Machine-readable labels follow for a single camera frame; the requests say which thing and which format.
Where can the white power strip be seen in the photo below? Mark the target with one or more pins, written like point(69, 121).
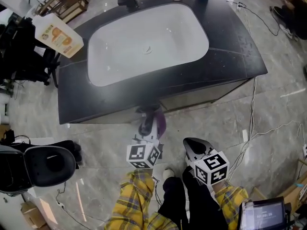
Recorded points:
point(238, 6)
point(305, 150)
point(60, 204)

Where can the purple cloth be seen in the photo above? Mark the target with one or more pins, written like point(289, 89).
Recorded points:
point(161, 122)

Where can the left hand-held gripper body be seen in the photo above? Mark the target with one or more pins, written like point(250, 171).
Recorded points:
point(141, 153)

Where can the person's white shoe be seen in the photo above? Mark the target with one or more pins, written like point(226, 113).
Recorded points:
point(168, 174)

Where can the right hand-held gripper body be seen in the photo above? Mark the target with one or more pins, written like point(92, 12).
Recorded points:
point(212, 166)

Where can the large pump bottle orange label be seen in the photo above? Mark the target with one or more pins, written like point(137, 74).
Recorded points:
point(57, 36)

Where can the white sink basin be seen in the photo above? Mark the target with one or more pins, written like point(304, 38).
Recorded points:
point(148, 32)

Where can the black hard-shell backpack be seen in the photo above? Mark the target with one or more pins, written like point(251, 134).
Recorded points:
point(48, 162)

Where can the person's right forearm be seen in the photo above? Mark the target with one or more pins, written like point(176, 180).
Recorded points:
point(230, 200)

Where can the person's left forearm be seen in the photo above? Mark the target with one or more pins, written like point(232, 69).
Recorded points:
point(134, 200)

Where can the person's black trousers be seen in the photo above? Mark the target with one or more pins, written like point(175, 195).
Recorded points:
point(199, 205)

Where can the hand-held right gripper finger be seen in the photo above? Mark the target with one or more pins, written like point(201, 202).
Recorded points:
point(208, 147)
point(188, 152)

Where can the black office chair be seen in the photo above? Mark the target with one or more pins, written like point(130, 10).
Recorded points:
point(21, 51)

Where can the black touchscreen display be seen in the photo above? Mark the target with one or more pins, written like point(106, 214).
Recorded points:
point(263, 217)

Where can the dark vanity cabinet black top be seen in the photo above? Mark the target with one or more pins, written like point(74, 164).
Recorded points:
point(76, 97)

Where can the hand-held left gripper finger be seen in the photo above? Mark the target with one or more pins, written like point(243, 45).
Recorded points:
point(144, 128)
point(154, 130)

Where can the small teal tool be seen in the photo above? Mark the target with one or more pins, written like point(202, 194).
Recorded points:
point(299, 185)

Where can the person's yellow plaid shirt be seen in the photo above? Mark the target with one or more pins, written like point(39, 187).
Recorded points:
point(163, 223)

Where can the wooden shelf table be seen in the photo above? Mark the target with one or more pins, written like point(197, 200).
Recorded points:
point(64, 3)

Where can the cardboard box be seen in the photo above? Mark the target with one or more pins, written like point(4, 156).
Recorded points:
point(32, 214)

